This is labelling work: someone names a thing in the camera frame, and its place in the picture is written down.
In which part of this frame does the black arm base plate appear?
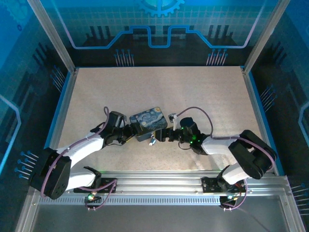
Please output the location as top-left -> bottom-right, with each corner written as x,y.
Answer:
201,176 -> 249,194

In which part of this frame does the starry night print tin box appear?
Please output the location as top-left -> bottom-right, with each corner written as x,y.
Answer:
129,106 -> 168,143

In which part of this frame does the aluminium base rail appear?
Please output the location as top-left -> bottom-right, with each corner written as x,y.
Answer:
36,170 -> 294,206

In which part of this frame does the aluminium table side rail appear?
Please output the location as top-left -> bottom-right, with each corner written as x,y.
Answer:
242,69 -> 279,175
49,69 -> 78,151

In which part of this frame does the aluminium frame post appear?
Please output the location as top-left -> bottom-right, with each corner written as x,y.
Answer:
242,0 -> 283,73
27,0 -> 78,74

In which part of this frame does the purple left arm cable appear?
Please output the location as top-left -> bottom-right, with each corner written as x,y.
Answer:
40,106 -> 110,199

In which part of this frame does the small lit circuit board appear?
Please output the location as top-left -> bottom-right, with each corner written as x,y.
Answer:
220,194 -> 239,206
84,192 -> 101,204

